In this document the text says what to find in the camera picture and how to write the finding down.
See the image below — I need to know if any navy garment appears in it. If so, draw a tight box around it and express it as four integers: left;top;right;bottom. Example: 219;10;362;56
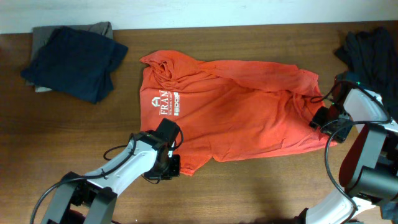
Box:
21;27;128;104

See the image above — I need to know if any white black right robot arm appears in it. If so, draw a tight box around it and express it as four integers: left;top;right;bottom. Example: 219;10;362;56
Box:
293;80;397;223

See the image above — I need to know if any red soccer t-shirt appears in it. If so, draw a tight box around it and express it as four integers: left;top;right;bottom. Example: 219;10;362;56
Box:
139;50;327;175

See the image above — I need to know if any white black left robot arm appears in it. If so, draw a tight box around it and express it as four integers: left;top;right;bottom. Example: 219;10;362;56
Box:
30;130;183;223

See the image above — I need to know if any grey garment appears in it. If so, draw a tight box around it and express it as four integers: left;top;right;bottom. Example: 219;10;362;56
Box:
25;22;113;93

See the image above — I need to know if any black crumpled garment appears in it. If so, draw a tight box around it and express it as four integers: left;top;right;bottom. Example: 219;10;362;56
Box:
335;27;397;119

